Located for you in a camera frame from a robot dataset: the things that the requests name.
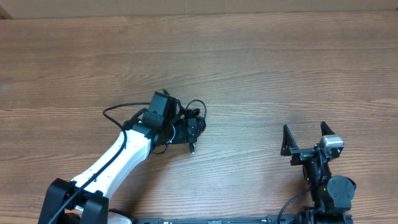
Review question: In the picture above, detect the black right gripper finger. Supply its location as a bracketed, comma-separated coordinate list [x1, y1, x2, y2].
[280, 124, 298, 156]
[320, 121, 335, 136]

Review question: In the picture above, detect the black cable bundle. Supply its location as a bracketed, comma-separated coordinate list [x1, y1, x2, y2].
[177, 99, 208, 156]

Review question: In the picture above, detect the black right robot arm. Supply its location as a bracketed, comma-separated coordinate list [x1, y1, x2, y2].
[276, 121, 356, 224]

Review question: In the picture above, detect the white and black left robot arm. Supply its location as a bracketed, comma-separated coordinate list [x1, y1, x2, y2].
[39, 104, 206, 223]

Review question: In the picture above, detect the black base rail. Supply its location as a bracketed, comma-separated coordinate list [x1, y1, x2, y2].
[133, 213, 354, 224]

